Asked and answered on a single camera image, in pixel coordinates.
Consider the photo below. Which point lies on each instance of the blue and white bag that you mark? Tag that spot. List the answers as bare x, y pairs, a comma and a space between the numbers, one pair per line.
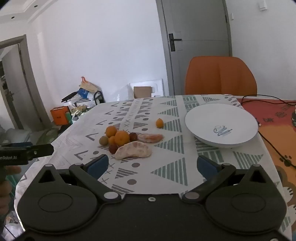
83, 93

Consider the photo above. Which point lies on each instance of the grey door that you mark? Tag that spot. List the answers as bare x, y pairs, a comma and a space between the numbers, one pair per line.
198, 23

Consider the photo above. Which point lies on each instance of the small round orange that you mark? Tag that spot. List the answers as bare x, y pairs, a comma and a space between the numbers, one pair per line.
111, 131
111, 141

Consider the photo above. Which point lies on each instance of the green cloth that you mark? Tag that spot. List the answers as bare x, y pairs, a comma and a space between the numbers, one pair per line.
46, 138

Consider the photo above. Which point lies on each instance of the orange printed mat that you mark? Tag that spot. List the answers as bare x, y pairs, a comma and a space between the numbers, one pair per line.
266, 109

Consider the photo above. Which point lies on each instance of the large round orange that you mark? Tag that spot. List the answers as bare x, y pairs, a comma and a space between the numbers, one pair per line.
122, 138

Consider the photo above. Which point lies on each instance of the white plastic bag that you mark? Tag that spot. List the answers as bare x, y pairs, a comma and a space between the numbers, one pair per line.
77, 111

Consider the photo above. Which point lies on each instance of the grey doorway frame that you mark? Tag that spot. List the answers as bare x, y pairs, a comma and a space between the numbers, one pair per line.
30, 81

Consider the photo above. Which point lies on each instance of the brown cardboard box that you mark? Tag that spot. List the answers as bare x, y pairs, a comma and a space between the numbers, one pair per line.
142, 92

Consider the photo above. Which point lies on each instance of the long black object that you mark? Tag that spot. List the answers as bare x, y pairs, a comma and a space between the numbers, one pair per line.
69, 96

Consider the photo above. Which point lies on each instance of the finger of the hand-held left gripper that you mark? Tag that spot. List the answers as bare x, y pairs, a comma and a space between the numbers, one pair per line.
22, 145
40, 151

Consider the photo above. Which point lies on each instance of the black metal rack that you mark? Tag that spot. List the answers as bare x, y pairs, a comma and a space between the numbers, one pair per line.
98, 98

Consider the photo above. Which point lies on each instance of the large pale peeled citrus segment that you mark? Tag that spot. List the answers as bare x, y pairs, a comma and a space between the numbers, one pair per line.
134, 151

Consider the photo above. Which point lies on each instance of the orange box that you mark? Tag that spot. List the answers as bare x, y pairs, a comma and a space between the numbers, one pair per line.
59, 115

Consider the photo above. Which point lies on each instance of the peeled orange segment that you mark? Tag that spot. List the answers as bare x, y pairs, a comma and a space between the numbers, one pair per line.
150, 138

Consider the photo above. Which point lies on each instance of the person's left hand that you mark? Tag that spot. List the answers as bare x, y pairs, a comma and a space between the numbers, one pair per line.
12, 171

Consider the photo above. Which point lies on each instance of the oval kumquat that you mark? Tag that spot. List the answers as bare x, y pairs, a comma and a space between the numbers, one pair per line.
159, 123

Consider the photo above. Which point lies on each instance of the greenish round fruit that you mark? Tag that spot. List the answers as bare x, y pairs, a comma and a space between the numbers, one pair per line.
103, 140

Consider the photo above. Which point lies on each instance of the white plate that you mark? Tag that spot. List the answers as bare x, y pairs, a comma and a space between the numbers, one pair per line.
208, 125

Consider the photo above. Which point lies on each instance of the patterned white tablecloth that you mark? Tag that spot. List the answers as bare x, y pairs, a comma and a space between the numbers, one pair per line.
69, 139

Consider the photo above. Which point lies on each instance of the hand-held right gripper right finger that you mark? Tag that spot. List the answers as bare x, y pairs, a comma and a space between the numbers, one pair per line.
206, 166

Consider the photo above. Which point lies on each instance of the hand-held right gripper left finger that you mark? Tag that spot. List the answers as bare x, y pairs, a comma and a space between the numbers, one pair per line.
99, 165

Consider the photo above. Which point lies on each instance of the dark red small fruit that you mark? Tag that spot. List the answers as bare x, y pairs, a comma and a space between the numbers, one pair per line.
112, 149
133, 137

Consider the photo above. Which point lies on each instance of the white foam board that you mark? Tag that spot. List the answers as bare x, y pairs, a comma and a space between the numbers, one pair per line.
158, 87

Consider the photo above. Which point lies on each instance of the orange chair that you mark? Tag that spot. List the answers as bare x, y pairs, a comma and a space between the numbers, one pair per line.
219, 76

